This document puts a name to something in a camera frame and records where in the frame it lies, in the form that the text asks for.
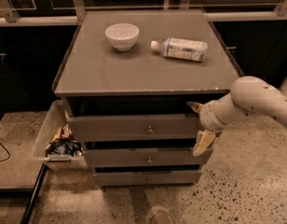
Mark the grey drawer cabinet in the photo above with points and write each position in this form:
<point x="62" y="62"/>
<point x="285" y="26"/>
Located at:
<point x="99" y="80"/>

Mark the clear plastic water bottle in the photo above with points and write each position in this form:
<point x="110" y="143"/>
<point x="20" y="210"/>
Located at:
<point x="183" y="49"/>

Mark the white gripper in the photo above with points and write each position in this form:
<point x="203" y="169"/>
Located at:
<point x="208" y="117"/>

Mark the metal railing frame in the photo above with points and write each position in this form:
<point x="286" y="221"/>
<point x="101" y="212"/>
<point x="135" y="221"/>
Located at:
<point x="49" y="12"/>

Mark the blue snack bag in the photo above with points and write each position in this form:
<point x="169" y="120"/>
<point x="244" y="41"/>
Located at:
<point x="62" y="147"/>

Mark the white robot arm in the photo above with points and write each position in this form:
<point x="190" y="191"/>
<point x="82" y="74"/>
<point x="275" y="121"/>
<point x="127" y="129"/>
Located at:
<point x="248" y="97"/>

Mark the grey drawer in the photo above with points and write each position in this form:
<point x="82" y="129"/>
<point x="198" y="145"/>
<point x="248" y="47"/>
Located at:
<point x="138" y="127"/>
<point x="140" y="157"/>
<point x="148" y="178"/>

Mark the clear plastic storage bin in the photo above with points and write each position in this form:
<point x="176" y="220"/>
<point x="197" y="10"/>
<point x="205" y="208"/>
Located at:
<point x="54" y="119"/>

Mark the grey middle drawer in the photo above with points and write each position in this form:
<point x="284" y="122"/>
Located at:
<point x="140" y="157"/>

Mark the grey bottom drawer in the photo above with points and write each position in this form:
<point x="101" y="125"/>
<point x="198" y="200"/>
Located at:
<point x="148" y="178"/>

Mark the grey top drawer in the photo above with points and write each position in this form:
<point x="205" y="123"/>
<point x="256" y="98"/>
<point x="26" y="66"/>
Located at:
<point x="138" y="127"/>

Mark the white ceramic bowl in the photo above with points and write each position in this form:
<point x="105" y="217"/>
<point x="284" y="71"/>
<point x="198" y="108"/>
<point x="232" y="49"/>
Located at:
<point x="122" y="36"/>

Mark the brown snack bag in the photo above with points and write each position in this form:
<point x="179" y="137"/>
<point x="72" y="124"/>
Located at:
<point x="63" y="133"/>

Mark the silver soda can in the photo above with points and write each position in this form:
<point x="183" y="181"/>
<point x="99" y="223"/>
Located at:
<point x="78" y="153"/>

